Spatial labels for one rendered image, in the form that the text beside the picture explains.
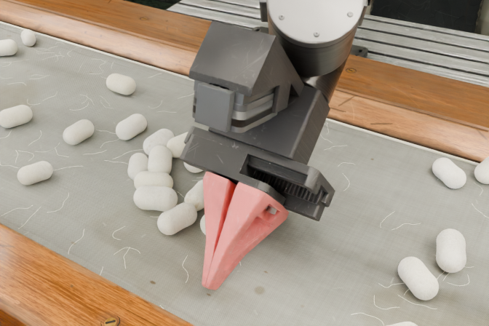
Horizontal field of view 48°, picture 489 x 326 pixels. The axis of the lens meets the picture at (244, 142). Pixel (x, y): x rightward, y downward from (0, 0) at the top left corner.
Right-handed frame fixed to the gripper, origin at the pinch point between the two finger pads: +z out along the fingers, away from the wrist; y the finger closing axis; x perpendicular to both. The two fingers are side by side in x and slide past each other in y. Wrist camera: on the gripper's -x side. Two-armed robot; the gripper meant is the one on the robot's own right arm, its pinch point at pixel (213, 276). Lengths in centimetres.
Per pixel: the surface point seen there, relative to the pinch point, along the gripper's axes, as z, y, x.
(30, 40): -16.1, -43.6, 14.7
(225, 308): 1.6, 1.5, 0.7
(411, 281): -5.2, 12.0, 4.6
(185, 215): -3.2, -5.4, 2.7
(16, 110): -6.1, -29.6, 5.1
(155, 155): -7.0, -12.2, 5.4
